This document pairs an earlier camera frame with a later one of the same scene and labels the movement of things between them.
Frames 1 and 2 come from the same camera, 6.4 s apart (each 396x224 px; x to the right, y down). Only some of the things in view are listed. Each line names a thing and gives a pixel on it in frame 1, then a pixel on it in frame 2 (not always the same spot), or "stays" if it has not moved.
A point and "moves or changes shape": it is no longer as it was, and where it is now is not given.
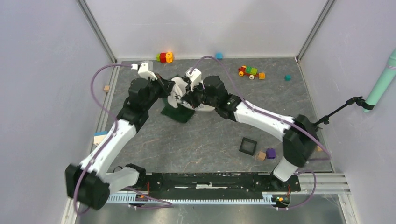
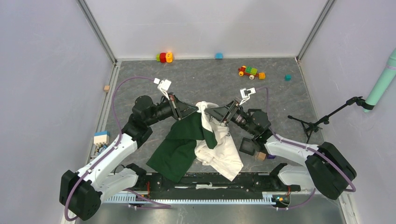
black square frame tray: (248, 146) stays
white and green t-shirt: (177, 110) moves or changes shape
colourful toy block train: (251, 72) stays
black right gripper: (190, 96) to (224, 113)
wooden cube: (261, 156) stays
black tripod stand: (359, 100) stays
